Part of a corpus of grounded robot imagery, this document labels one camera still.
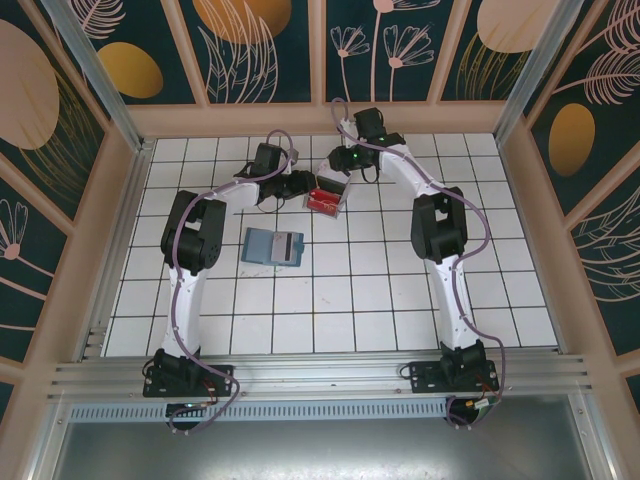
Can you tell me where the red and grey credit card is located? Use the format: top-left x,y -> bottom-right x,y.
269,232 -> 297,267
308,187 -> 344,215

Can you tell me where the grey metal sheet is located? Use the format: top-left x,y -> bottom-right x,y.
49,394 -> 619,480

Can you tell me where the blue card holder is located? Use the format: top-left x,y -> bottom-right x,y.
240,227 -> 307,269

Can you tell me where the white printed card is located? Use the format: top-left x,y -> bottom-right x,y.
319,160 -> 351,184

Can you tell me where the slotted grey cable duct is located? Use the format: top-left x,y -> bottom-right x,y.
67,402 -> 451,424

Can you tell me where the clear plastic card box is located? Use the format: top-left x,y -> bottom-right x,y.
302,159 -> 354,222

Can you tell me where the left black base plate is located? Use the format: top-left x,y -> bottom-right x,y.
143,363 -> 236,400

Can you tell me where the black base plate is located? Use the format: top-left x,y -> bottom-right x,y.
408,359 -> 501,397
143,363 -> 236,400

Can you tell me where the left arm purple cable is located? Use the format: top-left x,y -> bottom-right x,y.
167,128 -> 297,436

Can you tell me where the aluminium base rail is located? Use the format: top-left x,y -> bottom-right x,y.
47,353 -> 596,404

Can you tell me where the black card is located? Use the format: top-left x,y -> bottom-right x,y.
316,173 -> 347,195

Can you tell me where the aluminium frame post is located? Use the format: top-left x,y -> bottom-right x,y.
42,0 -> 151,154
492,0 -> 584,149

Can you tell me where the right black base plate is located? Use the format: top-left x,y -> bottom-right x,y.
408,359 -> 501,397

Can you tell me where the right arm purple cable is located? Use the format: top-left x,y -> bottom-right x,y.
331,97 -> 505,432

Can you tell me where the aluminium side rail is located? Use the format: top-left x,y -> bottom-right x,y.
74,144 -> 154,364

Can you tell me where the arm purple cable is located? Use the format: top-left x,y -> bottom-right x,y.
167,128 -> 297,436
331,97 -> 505,432

